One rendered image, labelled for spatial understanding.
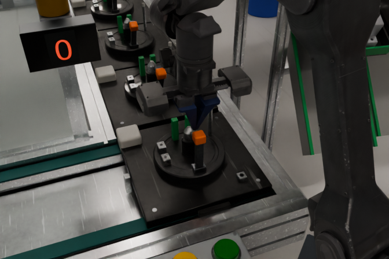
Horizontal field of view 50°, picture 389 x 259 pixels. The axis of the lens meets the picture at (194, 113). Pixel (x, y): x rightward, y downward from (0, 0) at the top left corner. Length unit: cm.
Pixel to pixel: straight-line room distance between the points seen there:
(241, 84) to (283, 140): 39
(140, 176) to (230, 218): 19
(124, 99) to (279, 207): 45
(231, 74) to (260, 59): 67
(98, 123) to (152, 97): 34
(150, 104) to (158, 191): 19
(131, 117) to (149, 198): 24
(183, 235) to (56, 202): 27
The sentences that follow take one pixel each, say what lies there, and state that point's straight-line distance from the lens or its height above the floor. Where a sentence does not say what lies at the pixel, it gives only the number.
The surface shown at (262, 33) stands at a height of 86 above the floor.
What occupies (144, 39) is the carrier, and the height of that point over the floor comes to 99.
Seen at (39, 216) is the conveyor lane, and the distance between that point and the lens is 85.
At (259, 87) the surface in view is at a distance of 124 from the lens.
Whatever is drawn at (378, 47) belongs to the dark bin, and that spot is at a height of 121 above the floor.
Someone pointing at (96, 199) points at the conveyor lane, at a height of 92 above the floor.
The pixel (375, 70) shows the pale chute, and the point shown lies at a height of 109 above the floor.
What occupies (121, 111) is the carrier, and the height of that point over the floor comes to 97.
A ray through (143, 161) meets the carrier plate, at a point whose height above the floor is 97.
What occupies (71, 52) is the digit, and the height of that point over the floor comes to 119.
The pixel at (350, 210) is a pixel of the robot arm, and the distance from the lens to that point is 45.
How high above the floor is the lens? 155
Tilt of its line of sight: 38 degrees down
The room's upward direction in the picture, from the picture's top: straight up
